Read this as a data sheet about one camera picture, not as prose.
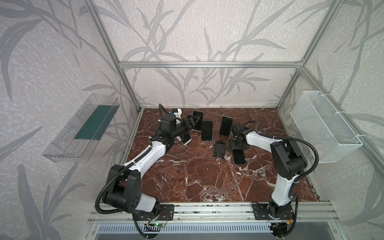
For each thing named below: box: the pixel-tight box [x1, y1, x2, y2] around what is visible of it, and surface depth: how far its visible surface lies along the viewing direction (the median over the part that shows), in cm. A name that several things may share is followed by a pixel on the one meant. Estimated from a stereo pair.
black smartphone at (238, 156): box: [233, 149, 245, 165], surface depth 93 cm
